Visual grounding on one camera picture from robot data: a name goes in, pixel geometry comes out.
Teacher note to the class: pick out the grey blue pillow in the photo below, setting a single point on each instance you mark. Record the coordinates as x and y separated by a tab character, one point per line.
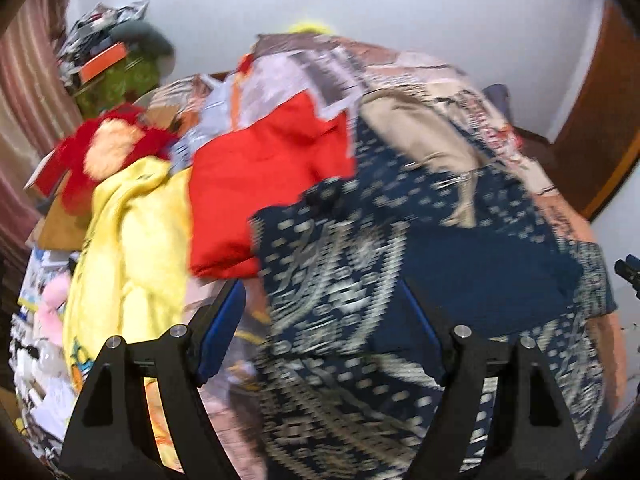
500	101

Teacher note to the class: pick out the red garment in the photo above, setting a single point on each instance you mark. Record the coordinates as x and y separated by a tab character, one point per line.
260	185

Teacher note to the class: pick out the pile of papers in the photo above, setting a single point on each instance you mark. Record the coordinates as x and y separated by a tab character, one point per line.
40	390

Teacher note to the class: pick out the printed blanket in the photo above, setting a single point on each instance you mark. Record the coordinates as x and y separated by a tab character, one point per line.
320	70

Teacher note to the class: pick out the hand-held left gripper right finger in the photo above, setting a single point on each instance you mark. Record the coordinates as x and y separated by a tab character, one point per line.
422	321

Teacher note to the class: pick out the orange box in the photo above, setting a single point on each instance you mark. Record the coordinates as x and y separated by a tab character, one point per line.
102	62

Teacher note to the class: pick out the striped pink curtain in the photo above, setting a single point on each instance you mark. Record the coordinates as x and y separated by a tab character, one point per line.
30	85

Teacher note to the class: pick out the navy patterned shirt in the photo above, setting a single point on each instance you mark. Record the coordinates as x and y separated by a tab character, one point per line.
475	280

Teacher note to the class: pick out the cardboard box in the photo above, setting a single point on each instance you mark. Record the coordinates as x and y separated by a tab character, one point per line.
60	225

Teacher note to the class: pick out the yellow fluffy thing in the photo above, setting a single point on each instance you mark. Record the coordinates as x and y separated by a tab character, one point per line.
310	28

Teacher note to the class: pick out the pink plush toy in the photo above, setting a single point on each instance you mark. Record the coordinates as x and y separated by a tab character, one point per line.
52	305

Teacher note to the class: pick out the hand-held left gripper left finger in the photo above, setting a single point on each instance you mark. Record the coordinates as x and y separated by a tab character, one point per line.
224	327

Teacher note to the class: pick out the beige garment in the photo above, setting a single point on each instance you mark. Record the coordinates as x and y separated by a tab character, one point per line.
415	130

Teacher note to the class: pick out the red plush toy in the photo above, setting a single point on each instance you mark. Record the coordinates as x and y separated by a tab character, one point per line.
70	156

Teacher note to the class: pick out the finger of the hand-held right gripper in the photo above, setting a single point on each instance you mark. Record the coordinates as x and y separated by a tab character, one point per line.
629	269

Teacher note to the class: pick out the yellow garment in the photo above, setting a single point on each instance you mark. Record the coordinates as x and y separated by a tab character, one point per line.
135	260

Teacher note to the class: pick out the wooden door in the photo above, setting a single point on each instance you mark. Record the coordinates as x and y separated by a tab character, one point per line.
600	110

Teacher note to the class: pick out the pile of printed bags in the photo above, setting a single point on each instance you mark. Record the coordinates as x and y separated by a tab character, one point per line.
100	17

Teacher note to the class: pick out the grey cushion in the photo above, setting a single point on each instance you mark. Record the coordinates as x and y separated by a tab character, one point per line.
150	37

